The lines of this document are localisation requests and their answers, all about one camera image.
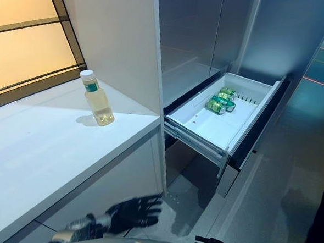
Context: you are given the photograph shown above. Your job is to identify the stainless steel fridge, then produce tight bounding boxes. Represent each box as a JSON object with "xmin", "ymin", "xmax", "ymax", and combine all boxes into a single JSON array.
[{"xmin": 142, "ymin": 0, "xmax": 324, "ymax": 205}]

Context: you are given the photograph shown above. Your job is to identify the white fridge drawer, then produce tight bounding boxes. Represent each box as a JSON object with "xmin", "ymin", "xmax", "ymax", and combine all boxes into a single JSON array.
[{"xmin": 161, "ymin": 68, "xmax": 282, "ymax": 173}]

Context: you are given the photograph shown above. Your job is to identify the green drink can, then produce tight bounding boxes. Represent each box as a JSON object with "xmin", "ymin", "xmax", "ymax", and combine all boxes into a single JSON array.
[
  {"xmin": 210, "ymin": 94, "xmax": 237, "ymax": 113},
  {"xmin": 205, "ymin": 98, "xmax": 228, "ymax": 115},
  {"xmin": 218, "ymin": 86, "xmax": 238, "ymax": 101}
]

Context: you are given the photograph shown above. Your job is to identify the dark framed window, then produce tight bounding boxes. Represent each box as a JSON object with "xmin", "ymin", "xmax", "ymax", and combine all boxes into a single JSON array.
[{"xmin": 0, "ymin": 0, "xmax": 93, "ymax": 111}]

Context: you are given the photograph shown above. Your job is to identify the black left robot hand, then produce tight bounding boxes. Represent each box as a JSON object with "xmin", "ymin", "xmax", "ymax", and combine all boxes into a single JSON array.
[{"xmin": 106, "ymin": 191, "xmax": 164, "ymax": 236}]

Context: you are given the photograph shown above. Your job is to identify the clear bottle yellow drink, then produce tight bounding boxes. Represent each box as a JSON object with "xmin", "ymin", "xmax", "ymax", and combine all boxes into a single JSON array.
[{"xmin": 76, "ymin": 69, "xmax": 118, "ymax": 128}]

